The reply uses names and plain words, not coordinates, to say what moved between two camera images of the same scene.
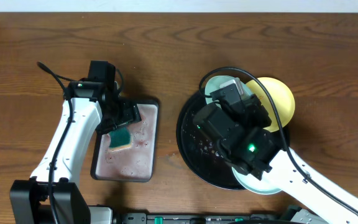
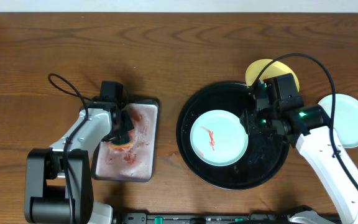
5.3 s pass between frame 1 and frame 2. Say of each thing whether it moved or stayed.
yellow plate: moved
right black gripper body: moved
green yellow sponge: stayed
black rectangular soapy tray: stayed
